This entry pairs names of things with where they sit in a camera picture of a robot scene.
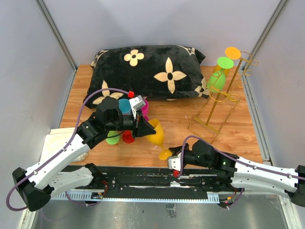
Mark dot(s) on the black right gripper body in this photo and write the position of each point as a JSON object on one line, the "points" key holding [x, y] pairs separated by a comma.
{"points": [[189, 157]]}

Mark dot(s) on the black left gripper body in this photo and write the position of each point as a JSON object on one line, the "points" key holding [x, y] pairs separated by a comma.
{"points": [[128, 122]]}

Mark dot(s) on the red wine glass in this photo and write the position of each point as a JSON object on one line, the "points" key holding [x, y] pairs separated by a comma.
{"points": [[127, 137]]}

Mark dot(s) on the orange wine glass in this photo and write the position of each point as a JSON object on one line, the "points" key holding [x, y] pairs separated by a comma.
{"points": [[232, 53], [158, 138]]}

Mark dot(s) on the pink wine glass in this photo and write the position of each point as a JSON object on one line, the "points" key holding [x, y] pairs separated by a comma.
{"points": [[145, 110]]}

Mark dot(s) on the green wine glass row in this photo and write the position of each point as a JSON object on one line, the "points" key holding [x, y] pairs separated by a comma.
{"points": [[217, 79]]}

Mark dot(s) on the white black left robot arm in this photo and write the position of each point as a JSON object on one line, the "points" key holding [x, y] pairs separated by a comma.
{"points": [[39, 183]]}

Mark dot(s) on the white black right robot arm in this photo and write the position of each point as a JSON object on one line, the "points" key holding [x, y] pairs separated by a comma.
{"points": [[239, 172]]}

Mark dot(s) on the black floral plush pillow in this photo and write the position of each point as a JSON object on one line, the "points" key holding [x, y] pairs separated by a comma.
{"points": [[166, 72]]}

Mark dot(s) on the white folded cloth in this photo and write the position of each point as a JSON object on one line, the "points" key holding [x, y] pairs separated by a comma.
{"points": [[54, 141]]}

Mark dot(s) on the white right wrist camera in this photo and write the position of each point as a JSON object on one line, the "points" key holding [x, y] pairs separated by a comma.
{"points": [[174, 162]]}

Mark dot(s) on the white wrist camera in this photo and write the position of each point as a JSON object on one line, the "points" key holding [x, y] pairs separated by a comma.
{"points": [[136, 103], [174, 162]]}

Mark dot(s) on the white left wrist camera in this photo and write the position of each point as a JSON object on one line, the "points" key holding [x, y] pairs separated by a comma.
{"points": [[136, 103]]}

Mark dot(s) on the gold wire glass rack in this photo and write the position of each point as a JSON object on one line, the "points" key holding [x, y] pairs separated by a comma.
{"points": [[215, 112]]}

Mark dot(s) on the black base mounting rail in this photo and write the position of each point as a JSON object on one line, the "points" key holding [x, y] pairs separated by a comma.
{"points": [[159, 183]]}

